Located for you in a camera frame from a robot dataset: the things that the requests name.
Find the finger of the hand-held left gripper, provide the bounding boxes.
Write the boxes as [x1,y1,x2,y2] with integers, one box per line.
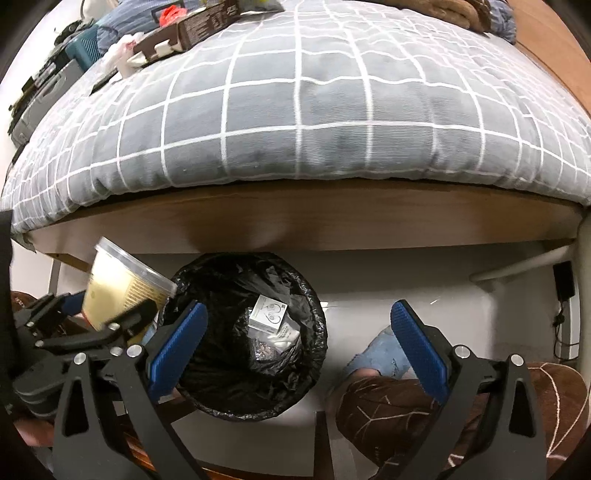
[16,292,88,335]
[32,300,158,356]

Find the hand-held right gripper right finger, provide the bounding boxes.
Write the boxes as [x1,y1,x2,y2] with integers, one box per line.
[376,299,548,480]

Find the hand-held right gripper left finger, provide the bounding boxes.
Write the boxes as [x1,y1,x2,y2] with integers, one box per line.
[51,302,208,480]

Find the yellow yogurt cup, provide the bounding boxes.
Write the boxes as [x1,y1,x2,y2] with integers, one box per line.
[81,236,178,333]

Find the black lined trash bin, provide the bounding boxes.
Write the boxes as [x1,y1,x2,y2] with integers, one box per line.
[157,251,329,423]

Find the small white box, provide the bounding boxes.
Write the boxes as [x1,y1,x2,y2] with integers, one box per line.
[248,295,289,333]

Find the black foil wrapper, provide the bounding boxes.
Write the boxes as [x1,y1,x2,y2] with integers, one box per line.
[90,73,126,96]

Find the clear plastic film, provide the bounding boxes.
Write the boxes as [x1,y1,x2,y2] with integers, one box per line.
[107,31,145,65]

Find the dark brown snack box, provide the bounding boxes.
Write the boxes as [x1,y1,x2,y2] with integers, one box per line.
[178,0,242,51]

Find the white bed leg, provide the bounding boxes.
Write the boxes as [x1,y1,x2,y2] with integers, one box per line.
[46,256,63,296]

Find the blue slipper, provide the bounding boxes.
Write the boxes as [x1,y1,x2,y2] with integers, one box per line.
[344,325,411,379]

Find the person's brown patterned pants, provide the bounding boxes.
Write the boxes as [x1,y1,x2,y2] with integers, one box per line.
[335,362,589,480]

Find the white metal bed support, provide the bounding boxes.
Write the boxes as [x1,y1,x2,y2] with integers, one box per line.
[468,222,583,361]

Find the black power adapter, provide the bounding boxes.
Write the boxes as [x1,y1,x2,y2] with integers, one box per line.
[553,261,576,298]

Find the grey suitcase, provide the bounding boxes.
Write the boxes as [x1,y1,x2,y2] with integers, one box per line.
[7,58,88,148]

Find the dark clutter pile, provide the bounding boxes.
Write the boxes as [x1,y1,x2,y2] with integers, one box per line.
[9,46,75,116]

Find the white tissue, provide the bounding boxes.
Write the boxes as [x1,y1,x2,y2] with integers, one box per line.
[117,39,181,77]

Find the grey checked bed sheet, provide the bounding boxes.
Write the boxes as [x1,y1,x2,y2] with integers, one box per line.
[0,0,591,236]

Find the teal suitcase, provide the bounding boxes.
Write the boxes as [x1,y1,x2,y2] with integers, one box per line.
[65,23,102,70]

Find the blue striped quilt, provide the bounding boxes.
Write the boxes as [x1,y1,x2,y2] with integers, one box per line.
[95,0,204,51]

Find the wooden headboard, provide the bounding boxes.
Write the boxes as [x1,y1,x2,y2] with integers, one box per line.
[505,0,591,116]

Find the blue white patterned pillow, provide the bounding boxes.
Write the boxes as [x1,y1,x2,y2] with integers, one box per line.
[487,0,519,44]

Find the brown fleece blanket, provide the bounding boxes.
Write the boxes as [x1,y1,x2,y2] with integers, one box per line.
[383,0,490,33]

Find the wooden bed frame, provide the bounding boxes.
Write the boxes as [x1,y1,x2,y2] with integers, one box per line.
[21,178,583,273]

